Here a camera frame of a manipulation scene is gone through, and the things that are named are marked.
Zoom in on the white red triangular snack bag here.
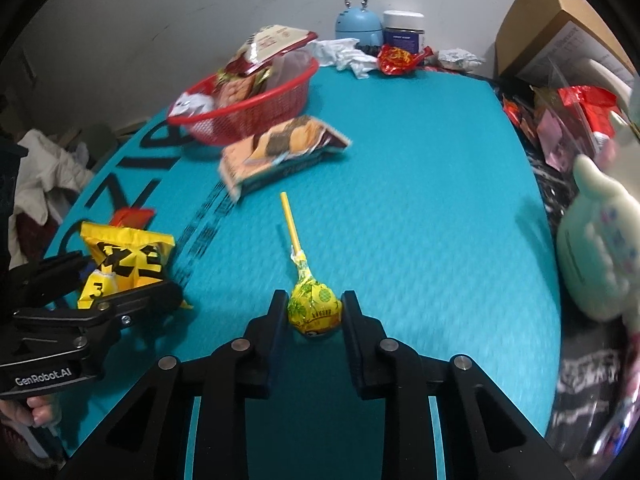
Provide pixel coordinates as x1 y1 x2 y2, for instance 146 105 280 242
224 25 318 76

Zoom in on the teal bubble mat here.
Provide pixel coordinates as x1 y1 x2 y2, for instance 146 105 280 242
43 66 562 480

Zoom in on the red noodle snack packet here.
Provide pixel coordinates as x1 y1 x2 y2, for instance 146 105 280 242
376 44 434 76

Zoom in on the crumpled clear wrapper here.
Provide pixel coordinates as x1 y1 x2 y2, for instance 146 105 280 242
436 48 485 73

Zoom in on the brown cardboard box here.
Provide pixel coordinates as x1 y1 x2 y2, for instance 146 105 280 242
495 0 636 86

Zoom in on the red foil bag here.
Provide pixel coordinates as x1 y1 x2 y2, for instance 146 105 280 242
558 86 620 139

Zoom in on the white-lidded purple jar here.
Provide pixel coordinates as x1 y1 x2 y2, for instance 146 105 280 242
383 10 425 54

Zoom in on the red plastic basket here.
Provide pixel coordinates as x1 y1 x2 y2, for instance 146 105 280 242
166 58 319 146

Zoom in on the crumpled white tissue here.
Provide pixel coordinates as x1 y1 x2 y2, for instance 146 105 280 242
306 38 378 79

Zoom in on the small red snack packet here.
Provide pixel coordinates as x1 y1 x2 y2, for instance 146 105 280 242
108 207 155 230

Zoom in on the blue deer-shaped humidifier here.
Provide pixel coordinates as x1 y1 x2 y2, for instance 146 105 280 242
334 0 383 53

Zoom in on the white cloth pile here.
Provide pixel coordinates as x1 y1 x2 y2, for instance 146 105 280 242
8 129 94 268

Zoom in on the yellow lollipop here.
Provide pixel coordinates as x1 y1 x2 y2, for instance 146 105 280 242
280 192 343 337

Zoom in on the seaweed roll snack bag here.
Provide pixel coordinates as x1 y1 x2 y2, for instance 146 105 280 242
218 115 352 204

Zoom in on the person's left hand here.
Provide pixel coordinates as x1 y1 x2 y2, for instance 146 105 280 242
0 394 61 427

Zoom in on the yellow snack packet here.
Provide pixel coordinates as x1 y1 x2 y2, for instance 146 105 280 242
77 222 175 310

